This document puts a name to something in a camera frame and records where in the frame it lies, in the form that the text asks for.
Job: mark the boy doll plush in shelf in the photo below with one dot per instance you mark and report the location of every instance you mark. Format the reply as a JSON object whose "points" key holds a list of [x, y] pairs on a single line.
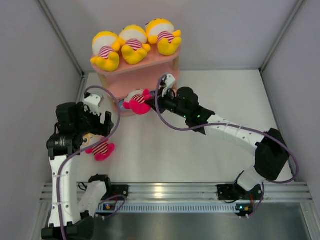
{"points": [[123, 105]]}

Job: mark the yellow frog plush toy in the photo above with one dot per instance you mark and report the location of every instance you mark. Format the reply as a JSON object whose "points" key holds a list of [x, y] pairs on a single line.
{"points": [[161, 32]]}

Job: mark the aluminium front rail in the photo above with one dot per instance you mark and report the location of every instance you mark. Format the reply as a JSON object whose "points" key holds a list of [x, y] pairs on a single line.
{"points": [[294, 192]]}

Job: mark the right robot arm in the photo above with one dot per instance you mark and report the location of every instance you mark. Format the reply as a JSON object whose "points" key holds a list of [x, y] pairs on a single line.
{"points": [[267, 147]]}

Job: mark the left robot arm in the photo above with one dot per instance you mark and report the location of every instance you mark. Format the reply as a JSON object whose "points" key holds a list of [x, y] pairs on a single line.
{"points": [[72, 218]]}

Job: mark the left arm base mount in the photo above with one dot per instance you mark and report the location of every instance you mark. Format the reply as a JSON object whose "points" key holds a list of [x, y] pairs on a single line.
{"points": [[116, 189]]}

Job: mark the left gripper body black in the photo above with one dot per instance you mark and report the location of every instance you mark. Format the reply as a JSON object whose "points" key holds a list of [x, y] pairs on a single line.
{"points": [[90, 123]]}

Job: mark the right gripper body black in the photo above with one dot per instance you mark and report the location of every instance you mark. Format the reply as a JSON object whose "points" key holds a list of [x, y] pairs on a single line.
{"points": [[169, 102]]}

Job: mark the white pink bear plush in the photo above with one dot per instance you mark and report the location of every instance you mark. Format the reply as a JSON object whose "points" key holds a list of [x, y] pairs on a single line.
{"points": [[101, 151], [137, 101]]}

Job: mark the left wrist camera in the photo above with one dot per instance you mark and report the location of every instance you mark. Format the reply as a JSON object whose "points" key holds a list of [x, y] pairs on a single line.
{"points": [[93, 101]]}

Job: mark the pink three-tier shelf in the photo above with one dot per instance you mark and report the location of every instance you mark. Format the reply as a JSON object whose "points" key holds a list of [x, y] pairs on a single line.
{"points": [[144, 75]]}

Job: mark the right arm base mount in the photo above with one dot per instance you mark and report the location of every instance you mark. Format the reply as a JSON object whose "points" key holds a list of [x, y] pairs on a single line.
{"points": [[233, 192]]}

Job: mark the white slotted cable duct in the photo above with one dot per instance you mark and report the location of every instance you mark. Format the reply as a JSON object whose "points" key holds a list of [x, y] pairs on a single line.
{"points": [[130, 207]]}

